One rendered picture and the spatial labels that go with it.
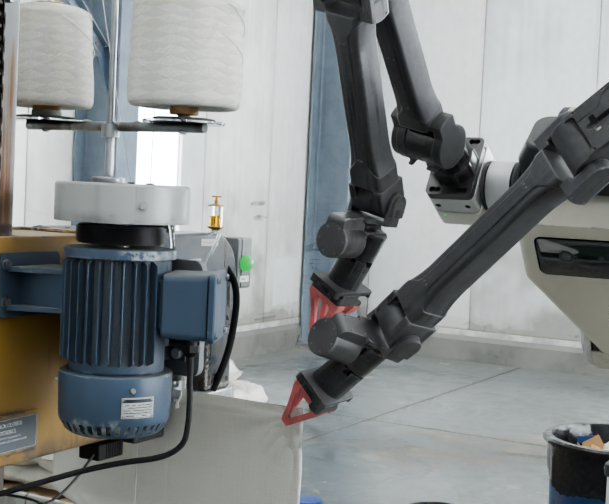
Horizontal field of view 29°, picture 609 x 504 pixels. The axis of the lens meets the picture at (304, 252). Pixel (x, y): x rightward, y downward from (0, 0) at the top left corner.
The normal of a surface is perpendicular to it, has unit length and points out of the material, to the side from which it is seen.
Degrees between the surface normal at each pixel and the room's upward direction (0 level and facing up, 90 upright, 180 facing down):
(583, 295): 130
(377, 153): 103
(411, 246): 90
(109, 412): 92
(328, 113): 90
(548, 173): 78
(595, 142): 72
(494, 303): 90
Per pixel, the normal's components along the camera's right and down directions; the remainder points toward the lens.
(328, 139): -0.49, 0.02
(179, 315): -0.09, 0.05
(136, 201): 0.36, 0.08
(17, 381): 0.87, 0.07
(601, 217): -0.28, -0.75
